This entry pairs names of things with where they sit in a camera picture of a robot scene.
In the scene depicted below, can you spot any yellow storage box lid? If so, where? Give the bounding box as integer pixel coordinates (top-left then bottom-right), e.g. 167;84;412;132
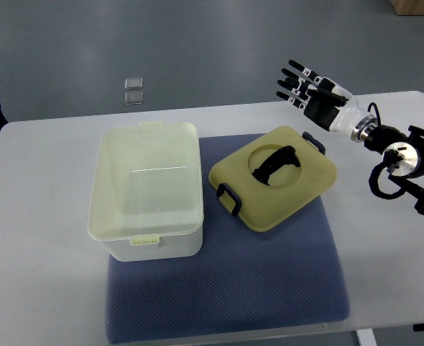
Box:
208;125;337;232

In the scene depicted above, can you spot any white storage box base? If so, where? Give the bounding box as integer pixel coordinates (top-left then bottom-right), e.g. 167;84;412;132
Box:
87;122;204;262

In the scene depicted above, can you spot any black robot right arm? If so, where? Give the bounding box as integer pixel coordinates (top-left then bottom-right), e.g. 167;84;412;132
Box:
358;102;424;216

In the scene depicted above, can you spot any wooden box corner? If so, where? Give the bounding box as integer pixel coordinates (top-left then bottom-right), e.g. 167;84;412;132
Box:
389;0;424;16

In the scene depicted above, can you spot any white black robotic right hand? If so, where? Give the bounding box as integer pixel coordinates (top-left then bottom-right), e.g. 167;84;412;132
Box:
276;60;374;137

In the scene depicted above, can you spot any blue grey fabric cushion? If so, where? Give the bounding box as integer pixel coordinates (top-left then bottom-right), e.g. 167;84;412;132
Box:
105;131;351;345

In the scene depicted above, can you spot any upper clear floor plate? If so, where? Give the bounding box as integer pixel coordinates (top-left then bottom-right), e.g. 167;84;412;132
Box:
125;76;143;90

